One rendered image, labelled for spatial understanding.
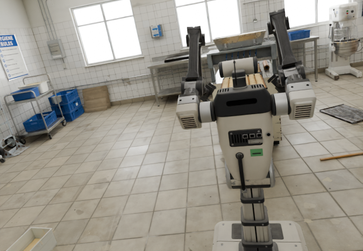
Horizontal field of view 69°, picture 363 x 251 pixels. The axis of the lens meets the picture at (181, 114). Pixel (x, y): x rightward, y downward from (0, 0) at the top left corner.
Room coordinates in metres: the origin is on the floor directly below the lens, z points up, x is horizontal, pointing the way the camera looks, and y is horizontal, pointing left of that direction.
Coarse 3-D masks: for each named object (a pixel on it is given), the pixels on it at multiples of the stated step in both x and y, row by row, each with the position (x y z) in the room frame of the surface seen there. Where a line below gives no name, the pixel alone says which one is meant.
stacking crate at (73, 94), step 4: (60, 92) 6.18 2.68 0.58; (64, 92) 6.20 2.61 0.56; (72, 92) 5.96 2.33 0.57; (76, 92) 6.15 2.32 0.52; (52, 96) 5.80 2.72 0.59; (64, 96) 5.60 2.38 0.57; (68, 96) 5.70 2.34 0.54; (72, 96) 5.90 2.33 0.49; (76, 96) 6.09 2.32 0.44; (64, 100) 5.61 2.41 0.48; (68, 100) 5.66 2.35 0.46; (52, 104) 5.64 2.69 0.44; (56, 104) 5.62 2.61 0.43; (60, 104) 5.62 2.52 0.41
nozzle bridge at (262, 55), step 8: (272, 40) 3.02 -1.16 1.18; (240, 48) 2.86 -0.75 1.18; (248, 48) 2.79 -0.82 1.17; (256, 48) 2.77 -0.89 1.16; (264, 48) 2.82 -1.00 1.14; (272, 48) 2.72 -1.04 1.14; (208, 56) 2.91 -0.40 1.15; (216, 56) 2.97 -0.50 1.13; (224, 56) 2.94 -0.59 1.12; (240, 56) 2.90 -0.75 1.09; (248, 56) 2.87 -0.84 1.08; (264, 56) 2.83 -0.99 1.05; (272, 56) 2.72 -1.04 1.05; (208, 64) 2.91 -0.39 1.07; (216, 64) 2.93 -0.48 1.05; (272, 64) 2.83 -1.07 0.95; (272, 72) 2.89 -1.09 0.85
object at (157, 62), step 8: (264, 40) 5.87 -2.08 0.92; (296, 40) 5.14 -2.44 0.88; (304, 40) 5.12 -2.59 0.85; (312, 40) 5.14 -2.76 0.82; (304, 48) 5.72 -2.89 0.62; (168, 56) 6.12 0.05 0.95; (176, 56) 6.10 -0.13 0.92; (304, 56) 5.72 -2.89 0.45; (152, 64) 5.70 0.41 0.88; (160, 64) 5.45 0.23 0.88; (168, 64) 5.43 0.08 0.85; (176, 64) 5.45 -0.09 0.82; (304, 64) 5.73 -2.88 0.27; (152, 80) 5.50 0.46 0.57; (160, 88) 6.12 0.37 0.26; (176, 88) 5.93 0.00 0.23; (160, 96) 5.53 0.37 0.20
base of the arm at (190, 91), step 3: (189, 87) 1.18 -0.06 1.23; (186, 90) 1.18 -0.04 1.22; (189, 90) 1.17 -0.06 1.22; (192, 90) 1.17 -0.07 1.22; (195, 90) 1.17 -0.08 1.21; (186, 93) 1.15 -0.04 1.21; (189, 93) 1.12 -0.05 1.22; (192, 93) 1.11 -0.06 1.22; (195, 93) 1.11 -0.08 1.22; (198, 93) 1.18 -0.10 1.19; (180, 96) 1.12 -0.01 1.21; (183, 96) 1.11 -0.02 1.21; (198, 96) 1.15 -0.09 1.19; (198, 99) 1.11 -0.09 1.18
